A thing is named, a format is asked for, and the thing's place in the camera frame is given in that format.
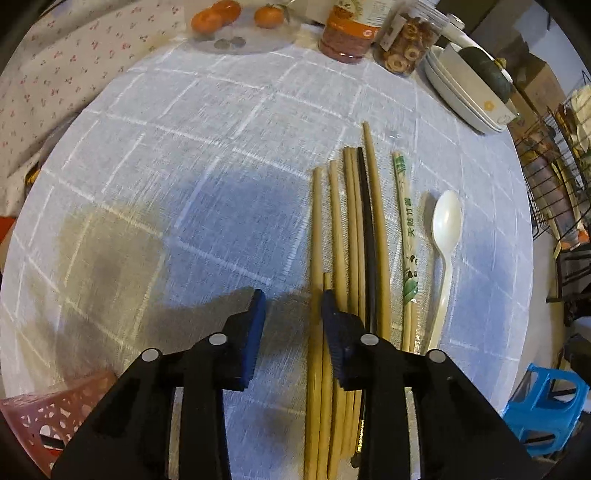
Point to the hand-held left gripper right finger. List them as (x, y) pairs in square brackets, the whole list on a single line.
[(330, 318)]

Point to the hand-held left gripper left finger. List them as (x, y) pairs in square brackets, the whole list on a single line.
[(256, 332)]

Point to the pile of bamboo chopsticks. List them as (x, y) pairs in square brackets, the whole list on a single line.
[(316, 230)]

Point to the black chopstick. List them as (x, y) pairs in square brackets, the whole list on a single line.
[(368, 230)]

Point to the paper-wrapped disposable chopsticks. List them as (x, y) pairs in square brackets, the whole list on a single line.
[(408, 240)]

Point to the long bamboo chopstick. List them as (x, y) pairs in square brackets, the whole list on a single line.
[(376, 207)]

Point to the white plastic spoon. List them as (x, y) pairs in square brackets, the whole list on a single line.
[(447, 221)]

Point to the pink perforated plastic basket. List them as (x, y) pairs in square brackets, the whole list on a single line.
[(41, 406)]

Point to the blue plastic stool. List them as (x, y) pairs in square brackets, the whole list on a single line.
[(540, 392)]

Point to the white shallow plate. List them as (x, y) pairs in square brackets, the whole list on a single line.
[(450, 104)]

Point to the stack of white dishes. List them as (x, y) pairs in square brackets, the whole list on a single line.
[(445, 87)]

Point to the white deep dish flower print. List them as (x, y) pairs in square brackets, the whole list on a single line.
[(471, 90)]

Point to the red box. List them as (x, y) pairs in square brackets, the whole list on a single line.
[(5, 233)]

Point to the jar of red berries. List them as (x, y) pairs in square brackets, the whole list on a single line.
[(346, 39)]

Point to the clear glass plate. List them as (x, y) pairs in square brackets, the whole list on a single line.
[(268, 40)]

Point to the jar of dried fruit rings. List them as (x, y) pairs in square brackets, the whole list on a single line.
[(406, 41)]

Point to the silver coin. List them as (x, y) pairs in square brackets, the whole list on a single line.
[(237, 42), (221, 45)]

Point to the dark green squash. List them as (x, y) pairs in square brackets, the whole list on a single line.
[(485, 69)]

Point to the orange tangerine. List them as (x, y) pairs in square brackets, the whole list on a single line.
[(269, 16), (206, 21), (227, 8)]

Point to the cardboard box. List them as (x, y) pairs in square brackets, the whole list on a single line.
[(538, 83)]

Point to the floral printed cloth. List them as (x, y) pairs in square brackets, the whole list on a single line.
[(60, 69)]

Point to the black metal frame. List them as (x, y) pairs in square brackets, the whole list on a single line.
[(570, 265)]

